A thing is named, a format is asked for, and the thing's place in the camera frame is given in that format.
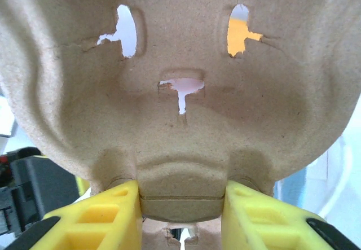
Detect yellow paper napkin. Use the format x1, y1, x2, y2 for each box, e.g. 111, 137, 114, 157
227, 18, 263, 58

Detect brown pulp cup carrier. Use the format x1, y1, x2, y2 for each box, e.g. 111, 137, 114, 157
0, 0, 361, 250

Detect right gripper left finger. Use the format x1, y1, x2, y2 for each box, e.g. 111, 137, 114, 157
5, 178, 143, 250

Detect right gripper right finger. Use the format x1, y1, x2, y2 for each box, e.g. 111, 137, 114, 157
221, 179, 360, 250

